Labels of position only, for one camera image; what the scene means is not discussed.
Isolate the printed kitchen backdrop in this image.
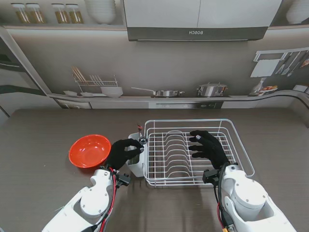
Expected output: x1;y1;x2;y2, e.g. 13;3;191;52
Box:
0;0;309;129

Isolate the white plastic utensil holder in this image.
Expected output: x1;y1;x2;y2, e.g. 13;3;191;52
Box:
125;132;146;178

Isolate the red black left arm cable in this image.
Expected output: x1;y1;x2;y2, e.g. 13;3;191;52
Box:
96;166;119;232

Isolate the white wire dish rack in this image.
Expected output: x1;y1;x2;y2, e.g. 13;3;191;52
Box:
142;119;255;188

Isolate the orange plastic bowl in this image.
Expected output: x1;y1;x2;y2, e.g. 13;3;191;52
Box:
69;134;112;169

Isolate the black red right arm cable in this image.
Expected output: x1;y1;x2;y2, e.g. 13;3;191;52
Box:
214;162;235;232

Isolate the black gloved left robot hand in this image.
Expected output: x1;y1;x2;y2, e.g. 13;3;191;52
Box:
105;138;145;171

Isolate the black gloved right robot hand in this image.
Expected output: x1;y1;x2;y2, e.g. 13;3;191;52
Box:
188;130;230;169

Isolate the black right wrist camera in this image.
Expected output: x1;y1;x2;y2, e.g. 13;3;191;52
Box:
202;169;219;186

